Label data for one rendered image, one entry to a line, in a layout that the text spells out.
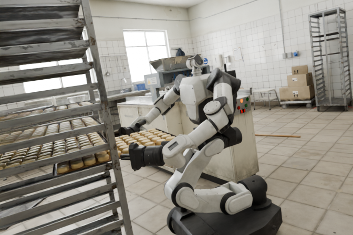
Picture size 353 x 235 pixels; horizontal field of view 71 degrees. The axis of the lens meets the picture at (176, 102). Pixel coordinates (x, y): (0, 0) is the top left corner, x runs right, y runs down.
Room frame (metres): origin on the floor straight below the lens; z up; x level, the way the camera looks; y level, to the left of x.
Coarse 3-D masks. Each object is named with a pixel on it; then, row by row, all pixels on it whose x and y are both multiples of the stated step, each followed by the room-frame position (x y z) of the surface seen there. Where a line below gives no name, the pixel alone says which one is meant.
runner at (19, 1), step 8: (0, 0) 0.96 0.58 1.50; (8, 0) 0.97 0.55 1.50; (16, 0) 0.98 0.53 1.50; (24, 0) 0.99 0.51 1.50; (32, 0) 1.00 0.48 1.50; (40, 0) 1.01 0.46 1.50; (48, 0) 1.02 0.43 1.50; (56, 0) 1.04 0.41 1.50; (64, 0) 1.05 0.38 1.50; (72, 0) 1.06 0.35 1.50
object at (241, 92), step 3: (240, 90) 2.35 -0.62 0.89; (243, 90) 2.32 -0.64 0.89; (246, 90) 2.29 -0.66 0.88; (249, 90) 2.26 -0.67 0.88; (147, 93) 3.87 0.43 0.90; (150, 93) 3.76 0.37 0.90; (162, 93) 3.48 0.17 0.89; (237, 93) 2.38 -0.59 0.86; (240, 93) 2.35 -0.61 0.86; (243, 93) 2.32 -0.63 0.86; (246, 93) 2.29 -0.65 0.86; (249, 93) 2.26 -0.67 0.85; (147, 96) 3.86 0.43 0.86
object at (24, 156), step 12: (96, 132) 1.40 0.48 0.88; (48, 144) 1.27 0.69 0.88; (60, 144) 1.22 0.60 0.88; (72, 144) 1.18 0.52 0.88; (84, 144) 1.14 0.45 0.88; (96, 144) 1.10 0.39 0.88; (0, 156) 1.20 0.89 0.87; (12, 156) 1.17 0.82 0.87; (24, 156) 1.14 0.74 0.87; (36, 156) 1.06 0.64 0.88; (48, 156) 1.02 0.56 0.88; (0, 168) 0.95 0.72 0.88
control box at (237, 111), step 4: (244, 96) 2.25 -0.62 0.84; (248, 96) 2.24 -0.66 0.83; (236, 100) 2.15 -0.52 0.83; (240, 100) 2.17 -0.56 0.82; (244, 100) 2.20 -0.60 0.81; (248, 100) 2.24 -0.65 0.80; (236, 104) 2.14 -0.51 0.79; (240, 104) 2.17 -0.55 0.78; (244, 104) 2.20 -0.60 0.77; (248, 104) 2.23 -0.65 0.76; (236, 108) 2.14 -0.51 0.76; (240, 108) 2.17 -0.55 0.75; (244, 108) 2.20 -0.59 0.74; (248, 108) 2.23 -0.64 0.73; (236, 112) 2.14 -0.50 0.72; (240, 112) 2.16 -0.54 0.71; (244, 112) 2.20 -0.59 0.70
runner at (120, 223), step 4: (120, 220) 1.07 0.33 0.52; (108, 224) 1.05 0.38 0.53; (112, 224) 1.05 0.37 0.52; (116, 224) 1.06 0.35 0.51; (120, 224) 1.07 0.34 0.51; (100, 228) 1.03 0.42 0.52; (104, 228) 1.04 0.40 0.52; (108, 228) 1.04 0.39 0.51; (112, 228) 1.05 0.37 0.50; (88, 232) 1.01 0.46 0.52; (92, 232) 1.02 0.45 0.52; (96, 232) 1.02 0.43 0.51; (100, 232) 1.03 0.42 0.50; (104, 232) 1.04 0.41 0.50
